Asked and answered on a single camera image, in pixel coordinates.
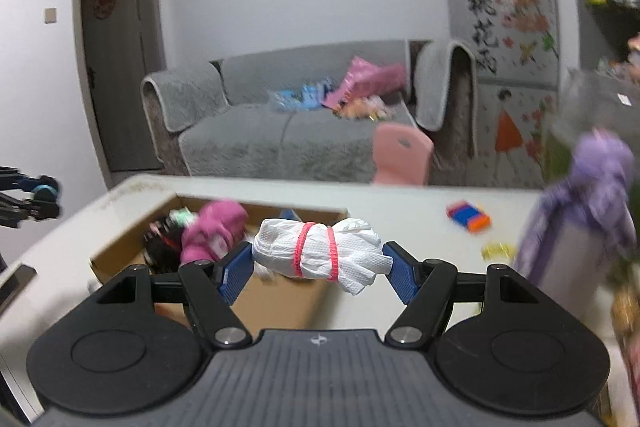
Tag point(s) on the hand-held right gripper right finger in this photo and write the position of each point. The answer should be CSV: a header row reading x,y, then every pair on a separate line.
x,y
400,274

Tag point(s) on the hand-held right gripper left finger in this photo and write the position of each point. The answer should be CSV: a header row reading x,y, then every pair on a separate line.
x,y
235,274

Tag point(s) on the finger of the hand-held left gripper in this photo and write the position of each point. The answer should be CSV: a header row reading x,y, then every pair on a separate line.
x,y
45,193
30,209

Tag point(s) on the pink fuzzy sock bundle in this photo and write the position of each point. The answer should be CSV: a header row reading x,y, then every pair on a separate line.
x,y
215,227

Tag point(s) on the brown cardboard box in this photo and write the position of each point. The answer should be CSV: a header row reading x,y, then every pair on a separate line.
x,y
280,307

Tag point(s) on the black sock bundle blue band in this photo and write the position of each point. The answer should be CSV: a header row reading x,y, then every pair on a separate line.
x,y
160,247

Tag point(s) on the blue cloth bundle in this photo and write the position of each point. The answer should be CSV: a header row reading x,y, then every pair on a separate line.
x,y
289,213

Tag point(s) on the white tissue bundle pink bands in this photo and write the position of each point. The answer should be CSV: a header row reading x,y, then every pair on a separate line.
x,y
315,249

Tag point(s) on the white desktop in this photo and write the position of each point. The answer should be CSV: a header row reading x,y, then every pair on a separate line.
x,y
410,217

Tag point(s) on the blue orange stick bundle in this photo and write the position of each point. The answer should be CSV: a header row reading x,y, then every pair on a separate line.
x,y
467,214

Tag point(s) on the yellow plastic clip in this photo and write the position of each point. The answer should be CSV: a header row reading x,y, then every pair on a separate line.
x,y
497,251

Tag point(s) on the pink plastic chair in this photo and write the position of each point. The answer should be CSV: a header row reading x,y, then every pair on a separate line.
x,y
402,157

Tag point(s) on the dark door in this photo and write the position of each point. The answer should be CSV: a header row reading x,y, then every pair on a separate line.
x,y
120,82

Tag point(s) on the grey sofa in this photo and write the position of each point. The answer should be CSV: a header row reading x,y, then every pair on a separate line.
x,y
260,142

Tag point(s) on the orange plush toy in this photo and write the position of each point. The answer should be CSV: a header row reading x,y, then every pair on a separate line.
x,y
360,107

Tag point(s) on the purple water bottle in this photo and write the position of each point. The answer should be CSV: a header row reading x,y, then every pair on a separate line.
x,y
575,232

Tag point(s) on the clear plastic bag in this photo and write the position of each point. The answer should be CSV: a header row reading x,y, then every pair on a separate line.
x,y
277,99

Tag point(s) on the blue toy castle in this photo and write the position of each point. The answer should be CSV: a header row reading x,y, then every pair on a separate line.
x,y
305,94

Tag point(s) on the pink plastic bag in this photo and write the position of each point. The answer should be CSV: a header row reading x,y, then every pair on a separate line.
x,y
365,79

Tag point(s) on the refrigerator with flower stickers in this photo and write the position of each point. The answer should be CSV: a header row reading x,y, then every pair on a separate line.
x,y
505,57

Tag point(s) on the glass fish bowl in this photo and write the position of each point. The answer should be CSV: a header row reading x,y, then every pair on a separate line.
x,y
580,107

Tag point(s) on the light switch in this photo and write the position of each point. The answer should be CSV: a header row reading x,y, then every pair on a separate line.
x,y
50,14

